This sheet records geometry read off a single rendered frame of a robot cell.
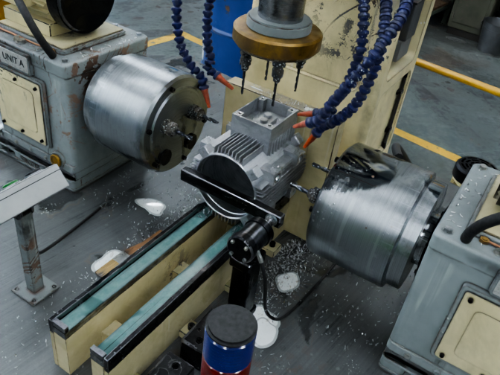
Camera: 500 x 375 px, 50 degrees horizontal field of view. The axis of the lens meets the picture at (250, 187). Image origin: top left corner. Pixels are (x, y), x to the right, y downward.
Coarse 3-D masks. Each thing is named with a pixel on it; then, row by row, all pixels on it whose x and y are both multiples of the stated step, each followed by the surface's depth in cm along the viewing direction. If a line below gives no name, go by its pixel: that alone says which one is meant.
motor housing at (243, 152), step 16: (224, 144) 113; (240, 144) 114; (256, 144) 114; (288, 144) 122; (208, 160) 120; (224, 160) 127; (240, 160) 110; (256, 160) 113; (272, 160) 117; (288, 160) 118; (304, 160) 125; (224, 176) 127; (240, 176) 130; (288, 176) 120; (256, 192) 112; (272, 192) 115; (208, 208) 122; (224, 208) 122
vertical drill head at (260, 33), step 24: (264, 0) 101; (288, 0) 99; (240, 24) 106; (264, 24) 101; (288, 24) 102; (312, 24) 111; (240, 48) 105; (264, 48) 101; (288, 48) 100; (312, 48) 103
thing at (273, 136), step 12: (240, 108) 118; (252, 108) 122; (264, 108) 124; (276, 108) 123; (288, 108) 121; (240, 120) 115; (252, 120) 120; (264, 120) 117; (276, 120) 120; (288, 120) 118; (240, 132) 117; (252, 132) 115; (264, 132) 113; (276, 132) 115; (288, 132) 120; (264, 144) 115; (276, 144) 117
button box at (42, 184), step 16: (32, 176) 100; (48, 176) 102; (64, 176) 104; (0, 192) 95; (16, 192) 97; (32, 192) 99; (48, 192) 101; (0, 208) 94; (16, 208) 96; (0, 224) 94
